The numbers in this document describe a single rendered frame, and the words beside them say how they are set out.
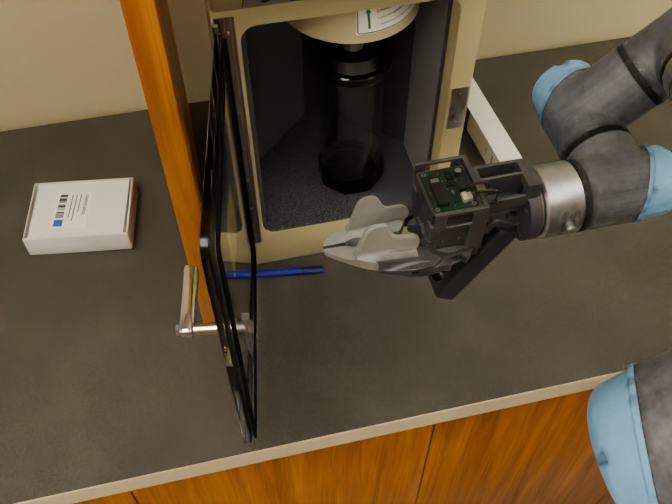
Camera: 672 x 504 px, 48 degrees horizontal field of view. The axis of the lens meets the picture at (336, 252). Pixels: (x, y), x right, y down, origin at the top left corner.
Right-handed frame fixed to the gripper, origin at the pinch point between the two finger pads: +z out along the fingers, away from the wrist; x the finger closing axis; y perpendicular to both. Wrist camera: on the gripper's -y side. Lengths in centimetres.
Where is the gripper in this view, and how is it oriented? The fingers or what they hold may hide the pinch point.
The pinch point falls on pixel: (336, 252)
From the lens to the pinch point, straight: 74.9
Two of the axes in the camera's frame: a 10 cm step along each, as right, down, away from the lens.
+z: -9.7, 1.8, -1.4
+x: 2.3, 7.7, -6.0
